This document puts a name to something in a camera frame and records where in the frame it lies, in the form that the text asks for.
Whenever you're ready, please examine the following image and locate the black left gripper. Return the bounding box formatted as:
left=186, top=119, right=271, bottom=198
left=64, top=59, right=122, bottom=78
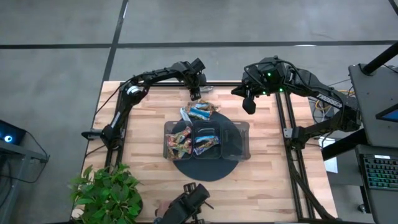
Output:
left=186, top=72, right=206, bottom=101

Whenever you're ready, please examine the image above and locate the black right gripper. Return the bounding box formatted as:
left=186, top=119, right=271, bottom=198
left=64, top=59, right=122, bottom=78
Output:
left=231, top=58, right=276, bottom=98

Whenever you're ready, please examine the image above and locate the blue brown granola bar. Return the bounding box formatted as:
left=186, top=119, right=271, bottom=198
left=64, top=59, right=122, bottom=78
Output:
left=180, top=106, right=193, bottom=123
left=197, top=99, right=221, bottom=113

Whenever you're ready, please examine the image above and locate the red green granola bar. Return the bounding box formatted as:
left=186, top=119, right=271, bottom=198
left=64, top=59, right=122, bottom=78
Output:
left=165, top=134, right=177, bottom=156
left=174, top=138, right=193, bottom=155
left=167, top=148, right=184, bottom=161

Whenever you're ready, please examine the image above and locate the grey translucent plastic bin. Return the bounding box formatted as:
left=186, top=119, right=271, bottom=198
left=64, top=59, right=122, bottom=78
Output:
left=164, top=121, right=194, bottom=162
left=221, top=121, right=251, bottom=162
left=192, top=120, right=223, bottom=160

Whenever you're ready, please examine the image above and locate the round dark woven mat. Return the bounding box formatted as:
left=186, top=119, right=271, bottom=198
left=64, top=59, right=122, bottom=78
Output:
left=170, top=111, right=242, bottom=182

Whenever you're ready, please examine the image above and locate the black support beam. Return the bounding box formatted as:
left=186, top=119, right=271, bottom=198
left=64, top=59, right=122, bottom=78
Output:
left=321, top=128, right=368, bottom=162

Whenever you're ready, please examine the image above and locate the white paper sheet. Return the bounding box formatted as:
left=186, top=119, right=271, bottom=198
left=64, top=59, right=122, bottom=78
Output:
left=317, top=136, right=340, bottom=175

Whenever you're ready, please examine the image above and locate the grey workstation cart top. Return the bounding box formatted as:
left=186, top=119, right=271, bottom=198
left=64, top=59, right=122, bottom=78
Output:
left=348, top=63, right=398, bottom=149

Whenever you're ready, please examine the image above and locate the green leafy potted plant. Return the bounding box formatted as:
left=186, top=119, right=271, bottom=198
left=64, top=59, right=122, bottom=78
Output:
left=67, top=162, right=144, bottom=224

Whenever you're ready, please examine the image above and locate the black pole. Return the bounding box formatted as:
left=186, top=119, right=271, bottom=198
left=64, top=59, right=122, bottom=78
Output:
left=361, top=41, right=398, bottom=76

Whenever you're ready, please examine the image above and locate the blue screen monitor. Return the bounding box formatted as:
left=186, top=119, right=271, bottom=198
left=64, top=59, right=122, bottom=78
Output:
left=375, top=103, right=398, bottom=124

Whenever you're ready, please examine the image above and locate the backlit keyboard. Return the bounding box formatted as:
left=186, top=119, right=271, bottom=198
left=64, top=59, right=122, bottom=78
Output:
left=362, top=153, right=398, bottom=192

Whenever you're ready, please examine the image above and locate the grey keyboard desk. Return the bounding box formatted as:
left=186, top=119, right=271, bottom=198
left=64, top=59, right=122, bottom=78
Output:
left=354, top=144, right=398, bottom=224

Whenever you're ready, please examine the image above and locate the grey metal side desk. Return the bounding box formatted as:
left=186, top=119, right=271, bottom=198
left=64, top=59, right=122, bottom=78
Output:
left=0, top=139, right=50, bottom=224

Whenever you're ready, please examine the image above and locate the black computer case blue light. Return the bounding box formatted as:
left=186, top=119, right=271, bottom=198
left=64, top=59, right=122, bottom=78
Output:
left=0, top=119, right=27, bottom=146

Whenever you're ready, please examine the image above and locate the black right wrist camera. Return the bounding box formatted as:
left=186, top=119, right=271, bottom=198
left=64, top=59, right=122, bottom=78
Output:
left=242, top=96, right=257, bottom=115

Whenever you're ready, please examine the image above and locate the black silver frame crossbar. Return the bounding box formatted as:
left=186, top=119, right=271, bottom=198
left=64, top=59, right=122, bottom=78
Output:
left=146, top=80, right=246, bottom=87

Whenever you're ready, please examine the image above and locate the black aluminium frame rail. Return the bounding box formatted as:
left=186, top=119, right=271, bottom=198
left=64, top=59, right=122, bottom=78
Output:
left=114, top=81, right=137, bottom=169
left=285, top=93, right=317, bottom=220
left=275, top=93, right=304, bottom=221
left=104, top=81, right=125, bottom=170

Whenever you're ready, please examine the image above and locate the yellow cable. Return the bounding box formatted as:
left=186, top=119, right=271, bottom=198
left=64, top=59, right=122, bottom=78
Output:
left=312, top=89, right=351, bottom=126

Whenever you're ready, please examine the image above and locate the black cable sleeve bundle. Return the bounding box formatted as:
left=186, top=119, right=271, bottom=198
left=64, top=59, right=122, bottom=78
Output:
left=288, top=154, right=338, bottom=222

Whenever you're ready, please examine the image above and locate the black power cable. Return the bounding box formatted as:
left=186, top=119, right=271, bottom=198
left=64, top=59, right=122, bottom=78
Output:
left=0, top=130, right=50, bottom=184

